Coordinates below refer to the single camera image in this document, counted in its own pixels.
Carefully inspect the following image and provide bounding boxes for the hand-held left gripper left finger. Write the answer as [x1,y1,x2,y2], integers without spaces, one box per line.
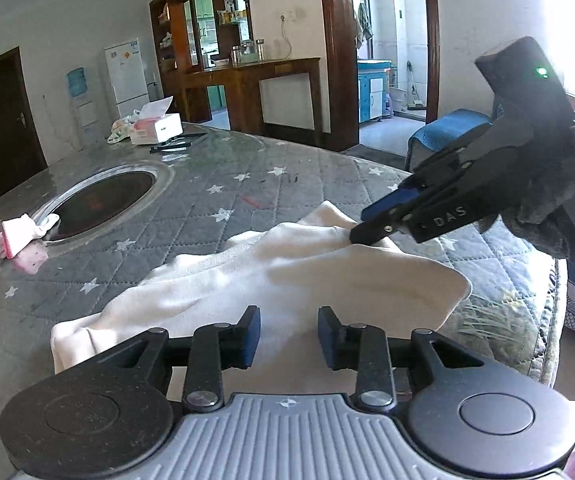
[98,305,262,414]

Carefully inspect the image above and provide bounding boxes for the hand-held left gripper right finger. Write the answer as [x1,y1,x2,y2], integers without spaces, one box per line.
[317,306,485,413]

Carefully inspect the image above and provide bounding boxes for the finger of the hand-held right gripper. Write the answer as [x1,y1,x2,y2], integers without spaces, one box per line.
[349,207,416,245]
[360,126,499,224]

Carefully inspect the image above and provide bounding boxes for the cream hoodie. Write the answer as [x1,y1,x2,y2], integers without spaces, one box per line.
[50,201,473,376]

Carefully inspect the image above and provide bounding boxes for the dark grey doormat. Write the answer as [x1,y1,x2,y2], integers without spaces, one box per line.
[340,144,411,171]

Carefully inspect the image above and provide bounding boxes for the blue covered sofa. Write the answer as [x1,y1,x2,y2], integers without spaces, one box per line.
[405,109,575,346]

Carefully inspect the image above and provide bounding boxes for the blue cabinet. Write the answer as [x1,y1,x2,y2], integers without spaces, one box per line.
[357,59,393,123]

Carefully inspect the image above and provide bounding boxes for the mop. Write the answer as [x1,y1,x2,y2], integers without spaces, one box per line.
[405,60,425,112]

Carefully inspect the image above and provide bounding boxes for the hanging towel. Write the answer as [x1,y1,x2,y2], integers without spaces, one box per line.
[355,2,374,51]

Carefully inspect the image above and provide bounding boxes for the dark wooden console table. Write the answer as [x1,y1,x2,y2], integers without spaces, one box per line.
[184,57,321,136]

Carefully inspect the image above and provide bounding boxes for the round built-in induction cooktop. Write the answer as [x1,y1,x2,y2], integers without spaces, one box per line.
[32,160,174,246]

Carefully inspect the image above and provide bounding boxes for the pink white tissue box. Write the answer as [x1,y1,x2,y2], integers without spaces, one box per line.
[130,97,183,146]

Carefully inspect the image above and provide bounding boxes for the printed plastic bag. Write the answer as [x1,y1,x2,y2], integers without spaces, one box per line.
[108,115,141,145]

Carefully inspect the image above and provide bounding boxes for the pink and white small garment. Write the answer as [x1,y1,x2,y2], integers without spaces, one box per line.
[0,214,61,275]

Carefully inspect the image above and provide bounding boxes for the wooden partition shelf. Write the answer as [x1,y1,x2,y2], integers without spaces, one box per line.
[148,0,253,126]

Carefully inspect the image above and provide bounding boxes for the white water dispenser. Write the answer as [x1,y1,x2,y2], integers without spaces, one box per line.
[70,95,101,148]

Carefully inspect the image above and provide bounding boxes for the white refrigerator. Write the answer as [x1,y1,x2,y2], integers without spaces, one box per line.
[104,37,151,120]

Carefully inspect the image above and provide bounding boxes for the blue water bottle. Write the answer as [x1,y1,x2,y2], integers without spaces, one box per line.
[66,68,91,99]

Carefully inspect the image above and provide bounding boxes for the dark wooden entrance door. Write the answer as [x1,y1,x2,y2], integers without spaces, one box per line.
[0,47,48,196]

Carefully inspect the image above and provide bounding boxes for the black flat frame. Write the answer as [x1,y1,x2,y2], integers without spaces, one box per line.
[150,132,208,155]

